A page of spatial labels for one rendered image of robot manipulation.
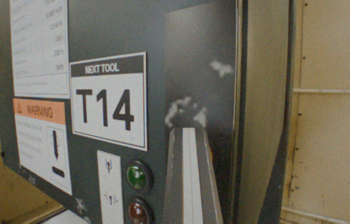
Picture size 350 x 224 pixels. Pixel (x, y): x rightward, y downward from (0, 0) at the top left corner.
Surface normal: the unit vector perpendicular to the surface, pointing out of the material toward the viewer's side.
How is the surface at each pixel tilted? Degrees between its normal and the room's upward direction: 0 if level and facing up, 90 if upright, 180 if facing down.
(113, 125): 90
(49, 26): 90
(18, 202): 90
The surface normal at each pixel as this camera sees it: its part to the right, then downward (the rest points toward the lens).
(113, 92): -0.53, 0.11
